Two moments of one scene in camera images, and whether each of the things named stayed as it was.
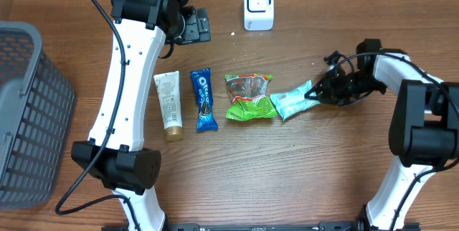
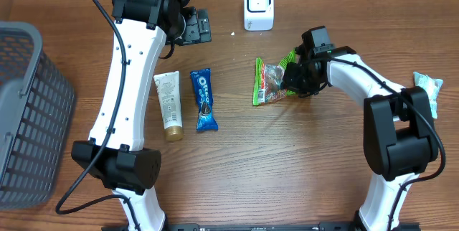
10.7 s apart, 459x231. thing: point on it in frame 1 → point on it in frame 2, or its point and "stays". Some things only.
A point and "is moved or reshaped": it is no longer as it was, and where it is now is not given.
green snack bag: (247, 92) → (269, 79)
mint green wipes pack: (288, 102) is moved or reshaped
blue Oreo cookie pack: (202, 84) stays
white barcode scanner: (259, 6) stays
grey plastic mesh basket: (36, 112) stays
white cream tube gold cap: (170, 99) stays
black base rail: (254, 227) stays
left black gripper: (199, 25) stays
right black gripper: (331, 95) → (291, 82)
